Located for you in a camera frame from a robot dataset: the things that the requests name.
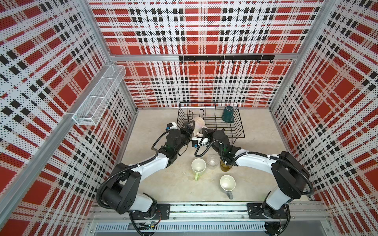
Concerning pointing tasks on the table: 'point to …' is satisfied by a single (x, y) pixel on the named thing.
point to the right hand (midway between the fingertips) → (206, 126)
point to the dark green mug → (228, 115)
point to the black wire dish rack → (217, 115)
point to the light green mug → (198, 165)
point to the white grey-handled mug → (228, 183)
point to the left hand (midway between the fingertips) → (195, 127)
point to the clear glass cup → (213, 160)
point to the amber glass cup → (224, 167)
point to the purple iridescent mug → (199, 123)
